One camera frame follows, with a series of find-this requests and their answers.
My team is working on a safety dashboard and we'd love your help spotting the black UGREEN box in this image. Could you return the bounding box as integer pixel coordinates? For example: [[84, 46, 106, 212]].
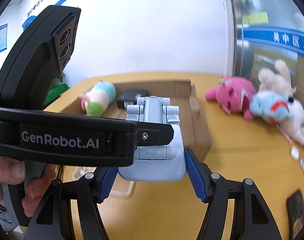
[[117, 89, 149, 109]]

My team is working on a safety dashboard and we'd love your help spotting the clear white phone case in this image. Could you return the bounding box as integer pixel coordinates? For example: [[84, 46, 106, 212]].
[[72, 166, 135, 198]]

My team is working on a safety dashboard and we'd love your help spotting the grey sleeve forearm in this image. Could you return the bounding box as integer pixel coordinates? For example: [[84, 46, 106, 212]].
[[0, 204, 23, 233]]

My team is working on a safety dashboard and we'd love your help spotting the person's left hand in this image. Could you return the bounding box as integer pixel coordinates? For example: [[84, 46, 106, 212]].
[[0, 156, 57, 217]]

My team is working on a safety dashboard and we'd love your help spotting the dark brown card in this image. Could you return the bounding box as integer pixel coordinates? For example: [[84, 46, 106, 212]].
[[286, 190, 304, 239]]

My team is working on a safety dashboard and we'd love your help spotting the green cloth covered bench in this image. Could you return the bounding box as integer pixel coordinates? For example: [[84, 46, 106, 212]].
[[43, 73, 70, 109]]

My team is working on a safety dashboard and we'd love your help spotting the pink teal pig plush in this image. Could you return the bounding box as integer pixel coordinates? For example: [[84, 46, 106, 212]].
[[79, 80, 116, 117]]

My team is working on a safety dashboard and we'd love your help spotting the white dog plush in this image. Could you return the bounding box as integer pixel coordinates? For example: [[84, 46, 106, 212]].
[[278, 99, 304, 146]]

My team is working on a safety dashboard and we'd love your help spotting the cardboard box tray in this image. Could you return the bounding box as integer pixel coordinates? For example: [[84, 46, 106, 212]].
[[45, 79, 212, 161]]

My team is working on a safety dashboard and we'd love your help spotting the blue elephant plush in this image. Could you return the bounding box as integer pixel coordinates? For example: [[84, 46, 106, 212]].
[[249, 90, 295, 125]]

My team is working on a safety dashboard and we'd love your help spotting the pink bear plush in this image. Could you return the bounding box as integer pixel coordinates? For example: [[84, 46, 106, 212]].
[[205, 76, 256, 120]]

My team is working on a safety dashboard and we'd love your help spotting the cream bunny plush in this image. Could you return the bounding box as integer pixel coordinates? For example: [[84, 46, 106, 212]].
[[257, 59, 296, 99]]

